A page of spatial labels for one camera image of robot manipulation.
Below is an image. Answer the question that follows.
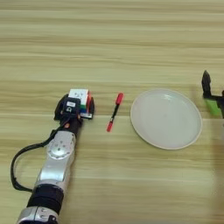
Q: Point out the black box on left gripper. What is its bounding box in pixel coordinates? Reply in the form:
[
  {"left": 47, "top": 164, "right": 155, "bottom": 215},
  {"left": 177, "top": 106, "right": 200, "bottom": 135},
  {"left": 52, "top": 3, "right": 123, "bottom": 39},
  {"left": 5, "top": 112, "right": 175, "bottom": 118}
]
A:
[{"left": 61, "top": 97, "right": 81, "bottom": 116}]

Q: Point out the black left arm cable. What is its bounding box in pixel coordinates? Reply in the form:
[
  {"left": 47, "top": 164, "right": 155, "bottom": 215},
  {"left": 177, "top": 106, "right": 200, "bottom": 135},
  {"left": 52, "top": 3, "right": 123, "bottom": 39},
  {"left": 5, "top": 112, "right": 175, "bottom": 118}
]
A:
[{"left": 10, "top": 128, "right": 60, "bottom": 193}]

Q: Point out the round white plate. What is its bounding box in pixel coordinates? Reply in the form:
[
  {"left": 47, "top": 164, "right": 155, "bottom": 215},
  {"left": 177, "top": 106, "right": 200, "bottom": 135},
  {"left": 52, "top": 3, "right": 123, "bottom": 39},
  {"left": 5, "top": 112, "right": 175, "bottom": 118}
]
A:
[{"left": 129, "top": 88, "right": 203, "bottom": 151}]

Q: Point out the green rectangular block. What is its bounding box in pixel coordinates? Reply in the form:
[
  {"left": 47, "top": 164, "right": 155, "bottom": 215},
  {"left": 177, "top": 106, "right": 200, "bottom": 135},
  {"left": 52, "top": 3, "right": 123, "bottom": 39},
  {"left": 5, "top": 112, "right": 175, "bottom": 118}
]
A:
[{"left": 204, "top": 98, "right": 223, "bottom": 117}]

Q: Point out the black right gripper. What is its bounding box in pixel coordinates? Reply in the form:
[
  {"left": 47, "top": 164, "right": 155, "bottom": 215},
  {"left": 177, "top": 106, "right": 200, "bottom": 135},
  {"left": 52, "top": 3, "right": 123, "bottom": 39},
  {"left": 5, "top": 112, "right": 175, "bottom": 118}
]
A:
[{"left": 201, "top": 69, "right": 224, "bottom": 119}]

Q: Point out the red and black marker pen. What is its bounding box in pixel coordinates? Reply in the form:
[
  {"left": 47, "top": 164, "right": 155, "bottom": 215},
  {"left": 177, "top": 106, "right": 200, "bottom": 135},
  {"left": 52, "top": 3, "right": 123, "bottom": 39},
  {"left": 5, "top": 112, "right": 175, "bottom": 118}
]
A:
[{"left": 106, "top": 92, "right": 125, "bottom": 133}]

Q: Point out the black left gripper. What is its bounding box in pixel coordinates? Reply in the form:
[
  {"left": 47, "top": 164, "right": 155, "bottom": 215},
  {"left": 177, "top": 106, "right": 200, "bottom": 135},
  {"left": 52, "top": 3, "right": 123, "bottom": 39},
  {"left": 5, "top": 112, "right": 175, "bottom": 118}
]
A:
[{"left": 53, "top": 94, "right": 96, "bottom": 136}]

